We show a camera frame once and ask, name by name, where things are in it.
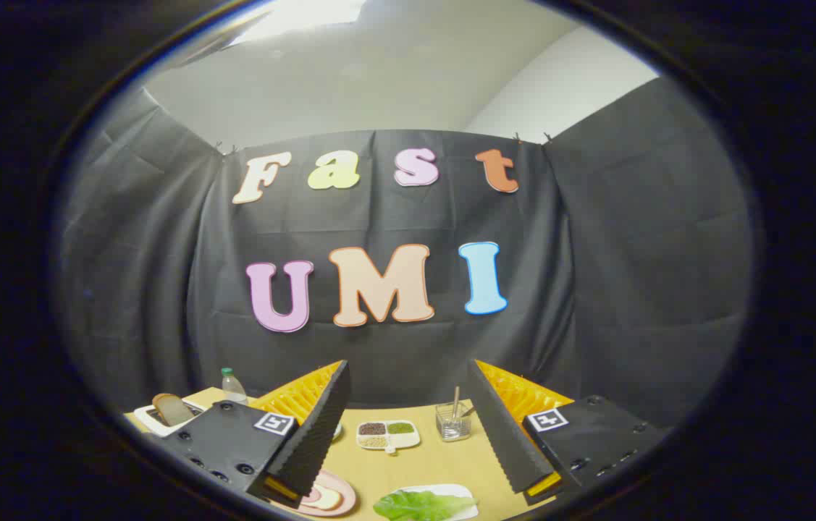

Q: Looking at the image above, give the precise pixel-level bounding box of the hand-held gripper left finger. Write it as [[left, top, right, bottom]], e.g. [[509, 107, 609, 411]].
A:
[[143, 360, 352, 509]]

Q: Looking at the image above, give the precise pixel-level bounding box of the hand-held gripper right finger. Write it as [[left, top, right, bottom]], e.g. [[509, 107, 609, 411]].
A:
[[467, 360, 673, 506]]

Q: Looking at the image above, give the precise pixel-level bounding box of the green lettuce leaf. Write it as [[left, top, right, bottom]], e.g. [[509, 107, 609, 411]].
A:
[[373, 490, 477, 521]]

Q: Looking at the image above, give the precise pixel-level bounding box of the white bread slice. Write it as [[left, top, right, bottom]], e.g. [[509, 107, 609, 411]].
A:
[[152, 394, 195, 426], [299, 485, 344, 512]]

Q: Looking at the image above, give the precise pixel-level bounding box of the clear utensil holder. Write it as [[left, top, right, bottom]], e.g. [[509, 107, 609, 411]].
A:
[[435, 402, 472, 442]]

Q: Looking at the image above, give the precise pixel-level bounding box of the pink plate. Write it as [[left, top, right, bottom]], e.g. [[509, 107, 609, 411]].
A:
[[274, 469, 358, 517]]

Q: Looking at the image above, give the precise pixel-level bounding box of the white square plate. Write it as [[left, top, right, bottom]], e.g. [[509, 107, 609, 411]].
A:
[[393, 483, 481, 521]]

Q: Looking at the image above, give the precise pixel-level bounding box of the clear plastic water bottle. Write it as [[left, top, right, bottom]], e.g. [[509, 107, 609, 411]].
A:
[[222, 368, 249, 406]]

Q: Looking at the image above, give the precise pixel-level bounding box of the white divided bean dish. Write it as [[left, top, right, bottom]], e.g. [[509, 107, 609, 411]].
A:
[[356, 420, 421, 454]]

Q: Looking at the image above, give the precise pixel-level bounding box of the cream toaster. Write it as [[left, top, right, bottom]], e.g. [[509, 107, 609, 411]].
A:
[[134, 394, 207, 438]]

